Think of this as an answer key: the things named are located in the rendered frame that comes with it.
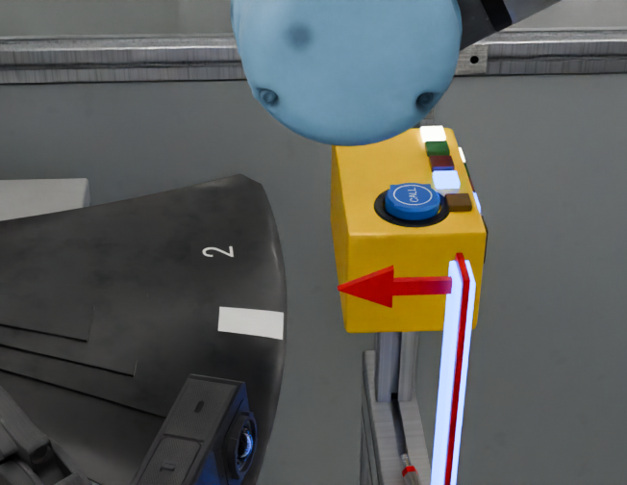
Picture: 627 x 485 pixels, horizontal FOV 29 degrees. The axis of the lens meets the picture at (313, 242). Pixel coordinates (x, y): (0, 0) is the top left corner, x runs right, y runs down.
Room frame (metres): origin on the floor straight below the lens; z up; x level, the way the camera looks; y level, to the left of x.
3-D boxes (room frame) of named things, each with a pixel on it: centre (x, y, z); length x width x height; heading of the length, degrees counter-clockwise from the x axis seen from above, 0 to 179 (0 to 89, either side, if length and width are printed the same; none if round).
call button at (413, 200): (0.75, -0.07, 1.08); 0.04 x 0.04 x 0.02
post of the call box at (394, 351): (0.79, -0.07, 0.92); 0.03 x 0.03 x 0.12; 4
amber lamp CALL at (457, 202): (0.75, -0.11, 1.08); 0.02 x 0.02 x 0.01; 4
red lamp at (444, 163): (0.81, -0.10, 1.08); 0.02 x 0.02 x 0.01; 4
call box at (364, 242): (0.79, -0.07, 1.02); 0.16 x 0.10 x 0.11; 4
